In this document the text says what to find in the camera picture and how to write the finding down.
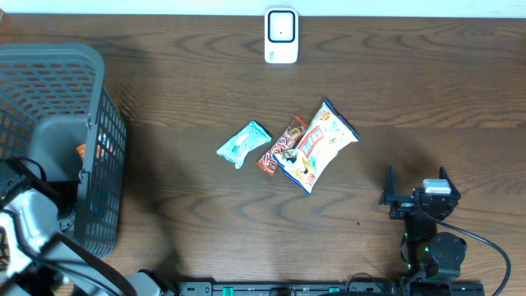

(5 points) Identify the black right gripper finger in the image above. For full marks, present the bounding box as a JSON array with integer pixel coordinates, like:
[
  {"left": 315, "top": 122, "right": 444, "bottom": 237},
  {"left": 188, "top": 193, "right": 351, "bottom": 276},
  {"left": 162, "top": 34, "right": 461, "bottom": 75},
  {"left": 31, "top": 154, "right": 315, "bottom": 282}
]
[
  {"left": 439, "top": 166, "right": 460, "bottom": 197},
  {"left": 382, "top": 167, "right": 395, "bottom": 198}
]

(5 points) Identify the cream snack chips bag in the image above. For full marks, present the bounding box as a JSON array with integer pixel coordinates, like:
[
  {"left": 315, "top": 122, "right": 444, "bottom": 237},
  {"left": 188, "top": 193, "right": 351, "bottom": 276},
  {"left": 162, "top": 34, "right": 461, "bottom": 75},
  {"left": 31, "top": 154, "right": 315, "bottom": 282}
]
[{"left": 273, "top": 99, "right": 360, "bottom": 196}]

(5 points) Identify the orange Top chocolate bar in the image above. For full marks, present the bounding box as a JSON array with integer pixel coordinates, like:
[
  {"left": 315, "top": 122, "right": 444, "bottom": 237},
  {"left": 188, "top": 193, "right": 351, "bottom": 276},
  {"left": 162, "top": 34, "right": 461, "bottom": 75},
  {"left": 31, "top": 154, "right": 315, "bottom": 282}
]
[{"left": 256, "top": 114, "right": 309, "bottom": 176}]

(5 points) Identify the mint green wipes pack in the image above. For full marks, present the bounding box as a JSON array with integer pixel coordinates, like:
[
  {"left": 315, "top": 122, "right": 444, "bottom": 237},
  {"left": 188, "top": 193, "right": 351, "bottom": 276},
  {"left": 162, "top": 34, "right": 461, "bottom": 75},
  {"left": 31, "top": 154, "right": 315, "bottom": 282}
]
[{"left": 216, "top": 121, "right": 272, "bottom": 169}]

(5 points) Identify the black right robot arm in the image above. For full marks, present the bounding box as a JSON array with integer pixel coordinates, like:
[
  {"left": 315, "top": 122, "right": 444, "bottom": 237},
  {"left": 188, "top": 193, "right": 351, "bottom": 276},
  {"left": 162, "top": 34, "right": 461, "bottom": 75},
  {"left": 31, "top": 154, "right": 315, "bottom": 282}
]
[{"left": 380, "top": 168, "right": 467, "bottom": 282}]

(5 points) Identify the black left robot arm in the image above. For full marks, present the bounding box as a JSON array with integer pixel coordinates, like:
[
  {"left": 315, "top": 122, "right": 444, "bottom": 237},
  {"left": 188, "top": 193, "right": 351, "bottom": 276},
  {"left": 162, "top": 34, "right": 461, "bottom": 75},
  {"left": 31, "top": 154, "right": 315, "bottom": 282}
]
[{"left": 1, "top": 158, "right": 179, "bottom": 295}]

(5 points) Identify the white barcode scanner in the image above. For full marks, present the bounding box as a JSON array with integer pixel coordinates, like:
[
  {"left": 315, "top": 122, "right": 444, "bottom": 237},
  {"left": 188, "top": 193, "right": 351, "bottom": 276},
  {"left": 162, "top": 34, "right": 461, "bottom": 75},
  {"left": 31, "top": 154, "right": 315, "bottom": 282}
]
[{"left": 264, "top": 7, "right": 299, "bottom": 64}]

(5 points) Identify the orange snack packet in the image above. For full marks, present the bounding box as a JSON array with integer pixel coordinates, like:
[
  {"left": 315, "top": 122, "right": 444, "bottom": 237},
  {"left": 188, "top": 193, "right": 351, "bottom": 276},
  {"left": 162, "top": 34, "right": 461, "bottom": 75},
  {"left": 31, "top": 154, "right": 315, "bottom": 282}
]
[{"left": 76, "top": 144, "right": 86, "bottom": 161}]

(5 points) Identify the grey plastic shopping basket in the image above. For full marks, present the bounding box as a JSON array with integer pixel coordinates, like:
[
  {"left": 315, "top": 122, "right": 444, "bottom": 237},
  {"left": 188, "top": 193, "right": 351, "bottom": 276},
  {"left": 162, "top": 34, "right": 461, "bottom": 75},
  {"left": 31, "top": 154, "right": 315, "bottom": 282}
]
[{"left": 1, "top": 44, "right": 127, "bottom": 258}]

